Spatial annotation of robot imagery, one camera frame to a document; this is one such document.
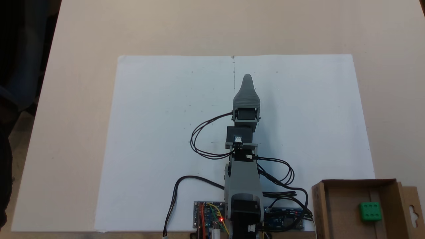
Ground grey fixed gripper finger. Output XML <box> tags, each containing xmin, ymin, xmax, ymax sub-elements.
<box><xmin>233</xmin><ymin>73</ymin><xmax>261</xmax><ymax>109</ymax></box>

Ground brown cardboard box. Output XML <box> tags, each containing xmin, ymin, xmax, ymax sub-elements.
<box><xmin>311</xmin><ymin>178</ymin><xmax>425</xmax><ymax>239</ymax></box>

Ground black base wire bundle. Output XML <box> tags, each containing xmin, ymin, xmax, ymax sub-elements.
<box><xmin>261</xmin><ymin>186</ymin><xmax>315</xmax><ymax>230</ymax></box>

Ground black power cable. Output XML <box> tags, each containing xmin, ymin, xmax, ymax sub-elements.
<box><xmin>163</xmin><ymin>175</ymin><xmax>226</xmax><ymax>238</ymax></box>

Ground white paper sheet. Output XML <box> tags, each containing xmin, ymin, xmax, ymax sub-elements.
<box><xmin>94</xmin><ymin>54</ymin><xmax>236</xmax><ymax>233</ymax></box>
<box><xmin>232</xmin><ymin>54</ymin><xmax>376</xmax><ymax>232</ymax></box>

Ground yellow jumper wire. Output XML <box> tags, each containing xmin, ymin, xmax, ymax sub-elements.
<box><xmin>206</xmin><ymin>202</ymin><xmax>230</xmax><ymax>237</ymax></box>

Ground green controller circuit board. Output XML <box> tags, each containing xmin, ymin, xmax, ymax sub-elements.
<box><xmin>193</xmin><ymin>200</ymin><xmax>227</xmax><ymax>230</ymax></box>

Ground black forearm wire bundle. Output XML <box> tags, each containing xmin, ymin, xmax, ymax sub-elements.
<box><xmin>255</xmin><ymin>156</ymin><xmax>296</xmax><ymax>187</ymax></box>

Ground black gripper wire bundle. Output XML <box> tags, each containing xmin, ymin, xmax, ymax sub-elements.
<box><xmin>190</xmin><ymin>112</ymin><xmax>236</xmax><ymax>160</ymax></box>

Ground green dice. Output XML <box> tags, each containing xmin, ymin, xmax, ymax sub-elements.
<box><xmin>358</xmin><ymin>201</ymin><xmax>383</xmax><ymax>222</ymax></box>

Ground blue power circuit board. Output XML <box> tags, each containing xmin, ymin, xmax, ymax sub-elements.
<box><xmin>264</xmin><ymin>207</ymin><xmax>305</xmax><ymax>230</ymax></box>

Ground red jumper wire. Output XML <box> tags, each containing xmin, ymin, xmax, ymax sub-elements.
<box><xmin>198</xmin><ymin>203</ymin><xmax>207</xmax><ymax>239</ymax></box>

